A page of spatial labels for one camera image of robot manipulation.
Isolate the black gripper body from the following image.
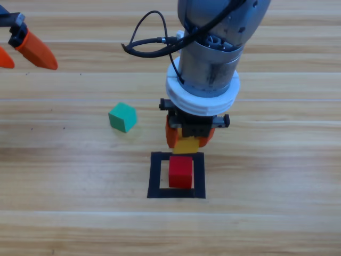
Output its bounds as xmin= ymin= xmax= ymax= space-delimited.
xmin=159 ymin=98 xmax=230 ymax=139
xmin=0 ymin=5 xmax=26 ymax=29

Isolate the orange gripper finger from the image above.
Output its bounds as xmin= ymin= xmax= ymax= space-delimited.
xmin=0 ymin=45 xmax=15 ymax=69
xmin=197 ymin=127 xmax=216 ymax=148
xmin=165 ymin=116 xmax=183 ymax=149
xmin=7 ymin=22 xmax=59 ymax=71

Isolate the yellow cube block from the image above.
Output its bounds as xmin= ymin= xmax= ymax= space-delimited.
xmin=172 ymin=135 xmax=200 ymax=155

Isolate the red cube block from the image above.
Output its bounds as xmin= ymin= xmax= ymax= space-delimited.
xmin=168 ymin=156 xmax=193 ymax=189

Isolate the green cube block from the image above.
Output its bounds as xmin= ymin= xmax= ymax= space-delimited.
xmin=108 ymin=102 xmax=137 ymax=133

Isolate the black tape rectangle outline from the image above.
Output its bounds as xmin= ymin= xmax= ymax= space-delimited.
xmin=147 ymin=151 xmax=207 ymax=199

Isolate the white wrist mount ring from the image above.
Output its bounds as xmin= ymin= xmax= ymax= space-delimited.
xmin=165 ymin=30 xmax=240 ymax=117

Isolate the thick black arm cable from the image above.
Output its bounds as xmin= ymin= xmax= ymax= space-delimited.
xmin=121 ymin=0 xmax=247 ymax=58

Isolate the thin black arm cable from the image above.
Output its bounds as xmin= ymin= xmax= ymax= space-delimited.
xmin=129 ymin=10 xmax=186 ymax=85

